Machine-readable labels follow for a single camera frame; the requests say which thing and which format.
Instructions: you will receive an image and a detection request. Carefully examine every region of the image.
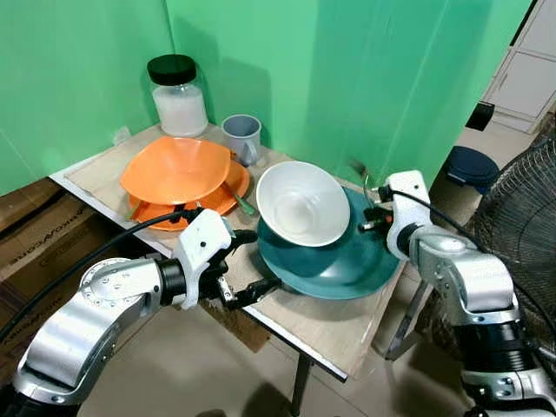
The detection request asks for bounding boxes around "white bowl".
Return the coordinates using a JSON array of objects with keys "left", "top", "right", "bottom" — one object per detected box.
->
[{"left": 255, "top": 161, "right": 353, "bottom": 248}]

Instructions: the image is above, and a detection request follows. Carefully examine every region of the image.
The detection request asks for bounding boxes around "green spoon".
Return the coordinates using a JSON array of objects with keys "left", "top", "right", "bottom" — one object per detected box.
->
[{"left": 232, "top": 192, "right": 259, "bottom": 217}]

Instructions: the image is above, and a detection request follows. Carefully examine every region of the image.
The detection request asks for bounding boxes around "orange plate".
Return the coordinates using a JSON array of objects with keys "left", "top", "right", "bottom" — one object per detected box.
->
[{"left": 127, "top": 160, "right": 252, "bottom": 233}]

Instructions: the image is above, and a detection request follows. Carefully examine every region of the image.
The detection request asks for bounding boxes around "teal plate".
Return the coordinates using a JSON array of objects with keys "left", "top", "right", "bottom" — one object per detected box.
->
[{"left": 257, "top": 186, "right": 403, "bottom": 301}]

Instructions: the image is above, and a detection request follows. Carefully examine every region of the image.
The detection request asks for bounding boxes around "orange bowl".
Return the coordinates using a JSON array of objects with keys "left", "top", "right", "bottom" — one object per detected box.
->
[{"left": 119, "top": 136, "right": 234, "bottom": 207}]

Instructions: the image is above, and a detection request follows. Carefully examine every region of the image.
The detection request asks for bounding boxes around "grey mug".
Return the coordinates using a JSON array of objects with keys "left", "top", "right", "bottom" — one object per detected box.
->
[{"left": 221, "top": 114, "right": 263, "bottom": 167}]

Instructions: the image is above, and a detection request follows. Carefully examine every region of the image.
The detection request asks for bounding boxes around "metal table leg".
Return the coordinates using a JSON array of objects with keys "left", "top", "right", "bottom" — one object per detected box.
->
[{"left": 288, "top": 349, "right": 314, "bottom": 417}]

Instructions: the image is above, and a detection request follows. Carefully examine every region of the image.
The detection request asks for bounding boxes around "dark blue bin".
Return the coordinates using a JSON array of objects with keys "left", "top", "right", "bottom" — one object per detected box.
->
[{"left": 445, "top": 145, "right": 501, "bottom": 197}]

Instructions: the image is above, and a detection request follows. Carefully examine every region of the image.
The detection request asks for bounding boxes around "grey metal stand leg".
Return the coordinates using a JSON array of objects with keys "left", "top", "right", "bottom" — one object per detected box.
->
[{"left": 384, "top": 277, "right": 434, "bottom": 362}]

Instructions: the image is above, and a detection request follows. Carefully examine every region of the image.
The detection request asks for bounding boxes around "green backdrop screen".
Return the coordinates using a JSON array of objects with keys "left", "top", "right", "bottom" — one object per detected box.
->
[{"left": 0, "top": 0, "right": 534, "bottom": 197}]

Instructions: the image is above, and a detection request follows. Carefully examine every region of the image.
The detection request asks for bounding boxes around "small black box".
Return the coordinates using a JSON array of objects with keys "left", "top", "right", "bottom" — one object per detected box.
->
[{"left": 466, "top": 101, "right": 497, "bottom": 132}]

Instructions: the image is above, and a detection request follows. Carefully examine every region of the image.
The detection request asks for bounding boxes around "black standing fan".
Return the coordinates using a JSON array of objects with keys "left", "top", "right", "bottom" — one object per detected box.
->
[{"left": 417, "top": 111, "right": 556, "bottom": 357}]

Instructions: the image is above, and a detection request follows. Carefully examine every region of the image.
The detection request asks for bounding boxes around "glass jar with black lid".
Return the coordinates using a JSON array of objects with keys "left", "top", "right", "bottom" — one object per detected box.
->
[{"left": 147, "top": 54, "right": 210, "bottom": 139}]

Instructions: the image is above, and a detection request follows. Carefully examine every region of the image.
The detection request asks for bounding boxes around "white cabinet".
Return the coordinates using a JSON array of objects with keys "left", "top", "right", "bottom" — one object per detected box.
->
[{"left": 480, "top": 0, "right": 556, "bottom": 134}]

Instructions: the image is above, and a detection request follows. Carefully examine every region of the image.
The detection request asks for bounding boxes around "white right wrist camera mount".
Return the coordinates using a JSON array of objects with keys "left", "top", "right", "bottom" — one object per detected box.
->
[{"left": 382, "top": 170, "right": 434, "bottom": 261}]

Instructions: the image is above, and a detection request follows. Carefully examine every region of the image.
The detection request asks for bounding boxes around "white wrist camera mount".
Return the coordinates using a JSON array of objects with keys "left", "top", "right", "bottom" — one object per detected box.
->
[
  {"left": 382, "top": 170, "right": 434, "bottom": 261},
  {"left": 172, "top": 208, "right": 235, "bottom": 310}
]

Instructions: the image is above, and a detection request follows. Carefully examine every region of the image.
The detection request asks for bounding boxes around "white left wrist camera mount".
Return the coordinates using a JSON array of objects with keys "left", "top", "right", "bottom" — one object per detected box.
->
[{"left": 172, "top": 208, "right": 235, "bottom": 310}]

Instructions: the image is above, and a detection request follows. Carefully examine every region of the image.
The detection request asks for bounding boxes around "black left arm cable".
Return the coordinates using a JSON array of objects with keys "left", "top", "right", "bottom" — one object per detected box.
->
[{"left": 0, "top": 206, "right": 203, "bottom": 345}]

